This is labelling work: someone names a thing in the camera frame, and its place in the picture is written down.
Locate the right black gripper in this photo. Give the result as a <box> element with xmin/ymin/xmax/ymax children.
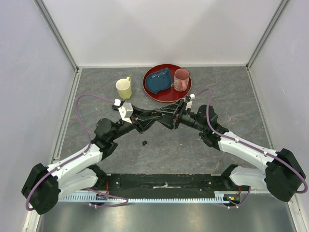
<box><xmin>155</xmin><ymin>98</ymin><xmax>207</xmax><ymax>132</ymax></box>

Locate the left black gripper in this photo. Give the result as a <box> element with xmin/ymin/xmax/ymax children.
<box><xmin>110</xmin><ymin>104</ymin><xmax>161</xmax><ymax>140</ymax></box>

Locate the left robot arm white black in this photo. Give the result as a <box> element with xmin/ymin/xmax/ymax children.
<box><xmin>21</xmin><ymin>102</ymin><xmax>162</xmax><ymax>215</ymax></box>

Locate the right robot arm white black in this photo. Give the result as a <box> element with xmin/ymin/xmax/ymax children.
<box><xmin>155</xmin><ymin>100</ymin><xmax>308</xmax><ymax>202</ymax></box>

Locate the red round tray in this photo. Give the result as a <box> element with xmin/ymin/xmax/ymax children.
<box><xmin>142</xmin><ymin>64</ymin><xmax>192</xmax><ymax>103</ymax></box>

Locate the yellow-green mug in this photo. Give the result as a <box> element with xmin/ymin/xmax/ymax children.
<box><xmin>115</xmin><ymin>77</ymin><xmax>132</xmax><ymax>100</ymax></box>

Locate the pink patterned mug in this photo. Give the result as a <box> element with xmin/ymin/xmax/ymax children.
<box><xmin>173</xmin><ymin>68</ymin><xmax>190</xmax><ymax>92</ymax></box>

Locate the blue leaf-shaped dish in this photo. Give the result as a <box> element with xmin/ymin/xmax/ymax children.
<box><xmin>145</xmin><ymin>68</ymin><xmax>172</xmax><ymax>94</ymax></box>

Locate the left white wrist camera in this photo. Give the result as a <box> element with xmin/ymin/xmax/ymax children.
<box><xmin>114</xmin><ymin>99</ymin><xmax>134</xmax><ymax>124</ymax></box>

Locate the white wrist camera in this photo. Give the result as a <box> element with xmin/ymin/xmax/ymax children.
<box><xmin>114</xmin><ymin>99</ymin><xmax>134</xmax><ymax>124</ymax></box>
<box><xmin>185</xmin><ymin>94</ymin><xmax>196</xmax><ymax>110</ymax></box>

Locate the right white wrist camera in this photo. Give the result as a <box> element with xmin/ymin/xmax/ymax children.
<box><xmin>185</xmin><ymin>94</ymin><xmax>196</xmax><ymax>110</ymax></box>

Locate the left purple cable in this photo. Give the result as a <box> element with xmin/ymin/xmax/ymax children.
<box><xmin>26</xmin><ymin>93</ymin><xmax>120</xmax><ymax>211</ymax></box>

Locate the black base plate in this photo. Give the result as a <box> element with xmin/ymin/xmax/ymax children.
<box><xmin>92</xmin><ymin>174</ymin><xmax>249</xmax><ymax>199</ymax></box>

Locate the slotted cable duct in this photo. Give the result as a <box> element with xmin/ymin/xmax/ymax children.
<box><xmin>59</xmin><ymin>191</ymin><xmax>235</xmax><ymax>204</ymax></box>

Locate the left aluminium frame post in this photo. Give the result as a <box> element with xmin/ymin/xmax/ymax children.
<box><xmin>34</xmin><ymin>0</ymin><xmax>79</xmax><ymax>72</ymax></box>

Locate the aluminium frame post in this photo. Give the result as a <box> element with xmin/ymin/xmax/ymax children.
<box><xmin>34</xmin><ymin>0</ymin><xmax>79</xmax><ymax>72</ymax></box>
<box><xmin>246</xmin><ymin>0</ymin><xmax>290</xmax><ymax>71</ymax></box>

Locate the right aluminium frame post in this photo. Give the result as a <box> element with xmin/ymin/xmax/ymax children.
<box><xmin>246</xmin><ymin>0</ymin><xmax>290</xmax><ymax>71</ymax></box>

